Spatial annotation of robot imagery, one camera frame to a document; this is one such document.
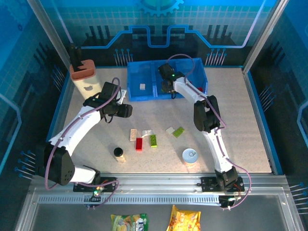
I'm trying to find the blue three-compartment plastic bin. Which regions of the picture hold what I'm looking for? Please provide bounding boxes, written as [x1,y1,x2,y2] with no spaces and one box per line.
[126,57,208,102]

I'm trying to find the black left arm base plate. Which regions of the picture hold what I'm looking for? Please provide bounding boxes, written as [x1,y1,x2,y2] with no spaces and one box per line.
[73,177,120,193]

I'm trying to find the cream holder with pink top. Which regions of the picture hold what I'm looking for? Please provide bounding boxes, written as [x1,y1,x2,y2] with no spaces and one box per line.
[69,59,102,99]

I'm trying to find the small circuit board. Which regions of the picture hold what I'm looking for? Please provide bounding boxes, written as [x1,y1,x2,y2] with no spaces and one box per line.
[218,194,243,209]
[90,187,105,203]

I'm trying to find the black utensil handle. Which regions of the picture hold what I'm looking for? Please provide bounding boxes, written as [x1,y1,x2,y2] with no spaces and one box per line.
[75,47,82,69]

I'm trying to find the small bottle with black cap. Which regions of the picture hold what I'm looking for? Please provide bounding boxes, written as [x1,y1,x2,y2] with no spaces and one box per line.
[113,146,127,164]

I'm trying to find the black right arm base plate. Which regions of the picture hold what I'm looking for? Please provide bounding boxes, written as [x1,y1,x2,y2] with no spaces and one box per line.
[197,177,244,193]

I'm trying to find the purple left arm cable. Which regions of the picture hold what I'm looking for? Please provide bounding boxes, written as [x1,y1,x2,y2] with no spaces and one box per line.
[44,77,120,210]

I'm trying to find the aluminium frame post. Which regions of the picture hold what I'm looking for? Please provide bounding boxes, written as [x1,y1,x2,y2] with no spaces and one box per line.
[242,0,289,74]
[26,0,74,73]

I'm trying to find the green snack bag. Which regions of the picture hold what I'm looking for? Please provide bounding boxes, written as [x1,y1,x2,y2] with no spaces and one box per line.
[110,213,149,231]

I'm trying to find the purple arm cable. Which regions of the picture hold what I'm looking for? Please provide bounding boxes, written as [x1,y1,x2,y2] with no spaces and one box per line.
[44,77,120,210]
[166,53,253,211]

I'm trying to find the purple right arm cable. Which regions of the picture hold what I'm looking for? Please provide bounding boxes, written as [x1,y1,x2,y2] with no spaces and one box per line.
[166,53,253,211]

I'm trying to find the slotted grey cable duct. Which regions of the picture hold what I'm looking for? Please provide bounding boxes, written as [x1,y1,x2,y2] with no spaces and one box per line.
[37,195,223,205]

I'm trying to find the yellow snack bag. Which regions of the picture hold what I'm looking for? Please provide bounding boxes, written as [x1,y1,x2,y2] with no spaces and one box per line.
[166,205,202,231]

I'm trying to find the aluminium mounting rail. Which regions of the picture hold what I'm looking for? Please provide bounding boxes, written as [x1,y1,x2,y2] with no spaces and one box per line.
[33,172,289,191]

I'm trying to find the silver tin can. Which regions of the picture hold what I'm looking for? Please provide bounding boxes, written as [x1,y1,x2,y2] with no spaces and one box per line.
[182,148,199,168]

